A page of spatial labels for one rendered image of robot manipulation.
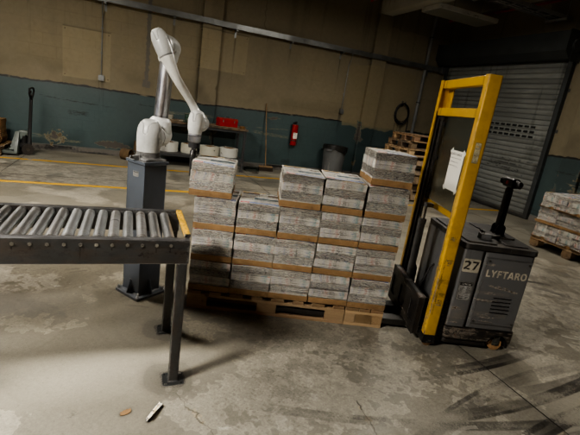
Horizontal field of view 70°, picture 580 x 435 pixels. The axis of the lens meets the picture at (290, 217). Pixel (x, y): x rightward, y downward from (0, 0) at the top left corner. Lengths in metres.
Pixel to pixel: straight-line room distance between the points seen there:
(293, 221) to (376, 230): 0.59
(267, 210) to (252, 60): 7.03
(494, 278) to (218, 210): 1.95
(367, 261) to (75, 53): 7.53
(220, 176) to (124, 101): 6.62
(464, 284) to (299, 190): 1.31
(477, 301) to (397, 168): 1.10
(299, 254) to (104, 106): 6.98
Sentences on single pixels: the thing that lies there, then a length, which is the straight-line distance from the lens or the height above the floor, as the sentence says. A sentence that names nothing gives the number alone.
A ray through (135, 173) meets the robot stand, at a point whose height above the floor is 0.90.
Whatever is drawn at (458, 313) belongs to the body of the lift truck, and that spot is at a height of 0.26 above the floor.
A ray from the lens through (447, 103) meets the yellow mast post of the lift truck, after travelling 3.53.
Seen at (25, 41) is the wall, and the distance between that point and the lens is 9.46.
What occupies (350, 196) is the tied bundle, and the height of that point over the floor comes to 0.97.
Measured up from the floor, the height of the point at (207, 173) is 1.00.
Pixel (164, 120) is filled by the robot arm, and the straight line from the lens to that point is 3.15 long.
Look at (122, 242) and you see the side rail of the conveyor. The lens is 2.05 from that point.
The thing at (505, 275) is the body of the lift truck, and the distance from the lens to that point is 3.23.
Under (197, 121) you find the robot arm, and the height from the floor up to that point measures 1.31.
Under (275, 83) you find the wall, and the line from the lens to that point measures 9.76.
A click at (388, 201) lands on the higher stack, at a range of 2.91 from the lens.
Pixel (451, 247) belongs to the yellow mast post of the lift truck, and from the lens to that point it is 2.94.
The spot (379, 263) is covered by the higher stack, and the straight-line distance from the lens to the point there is 3.03.
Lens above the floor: 1.50
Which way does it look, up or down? 15 degrees down
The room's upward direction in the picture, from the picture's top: 8 degrees clockwise
